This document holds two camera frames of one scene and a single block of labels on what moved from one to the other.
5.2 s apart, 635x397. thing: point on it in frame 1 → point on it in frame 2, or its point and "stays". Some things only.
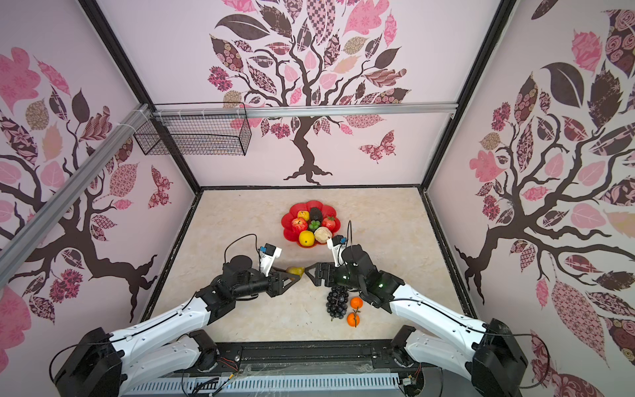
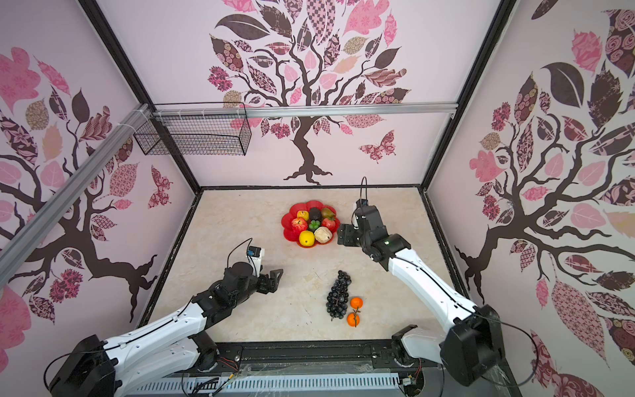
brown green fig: [297, 270] → [327, 212]
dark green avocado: [316, 214] stays
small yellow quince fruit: [304, 214] stays
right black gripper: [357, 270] → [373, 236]
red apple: [299, 224] stays
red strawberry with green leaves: [329, 222] stays
